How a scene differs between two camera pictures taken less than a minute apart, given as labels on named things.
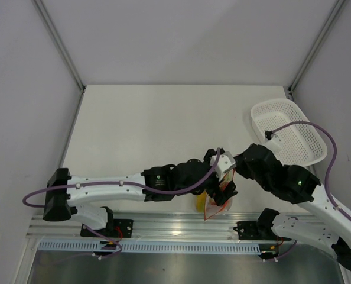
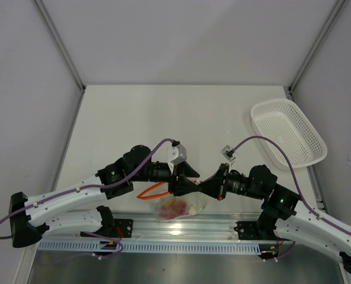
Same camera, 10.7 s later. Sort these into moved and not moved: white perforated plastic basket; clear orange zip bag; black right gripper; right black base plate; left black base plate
Moved: clear orange zip bag; black right gripper
Not moved: left black base plate; white perforated plastic basket; right black base plate
